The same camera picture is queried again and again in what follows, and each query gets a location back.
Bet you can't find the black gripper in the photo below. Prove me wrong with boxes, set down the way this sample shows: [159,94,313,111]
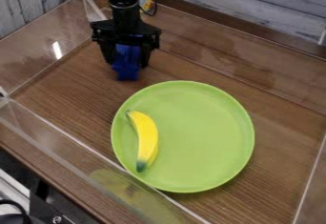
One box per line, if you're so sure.
[91,19,162,69]

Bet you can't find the blue star-shaped block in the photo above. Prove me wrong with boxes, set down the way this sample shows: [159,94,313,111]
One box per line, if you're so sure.
[112,43,142,80]

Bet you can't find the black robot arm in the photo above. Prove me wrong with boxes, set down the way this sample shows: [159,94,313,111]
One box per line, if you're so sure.
[91,0,162,68]

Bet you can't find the green plate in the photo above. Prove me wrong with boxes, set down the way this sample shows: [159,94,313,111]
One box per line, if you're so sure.
[111,80,255,193]

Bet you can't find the yellow toy banana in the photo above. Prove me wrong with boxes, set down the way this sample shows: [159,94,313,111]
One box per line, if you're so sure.
[126,111,159,173]

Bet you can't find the clear acrylic tray walls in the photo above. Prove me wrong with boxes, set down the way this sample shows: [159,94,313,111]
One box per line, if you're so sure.
[0,0,326,224]

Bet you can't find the black metal bracket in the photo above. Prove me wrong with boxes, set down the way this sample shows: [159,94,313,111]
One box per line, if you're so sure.
[26,178,99,224]

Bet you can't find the black cable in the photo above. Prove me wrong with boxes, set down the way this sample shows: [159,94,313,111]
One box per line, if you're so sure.
[0,198,36,224]

